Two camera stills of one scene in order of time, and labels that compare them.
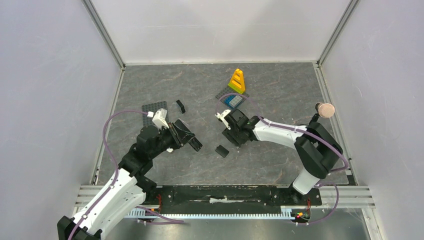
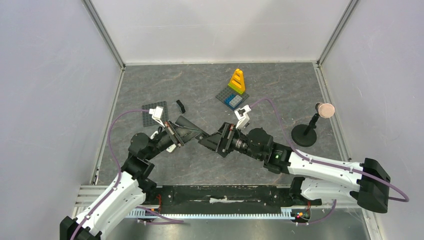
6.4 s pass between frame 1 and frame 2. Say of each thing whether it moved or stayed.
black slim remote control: moved
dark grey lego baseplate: stayed
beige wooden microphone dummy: stayed
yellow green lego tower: stayed
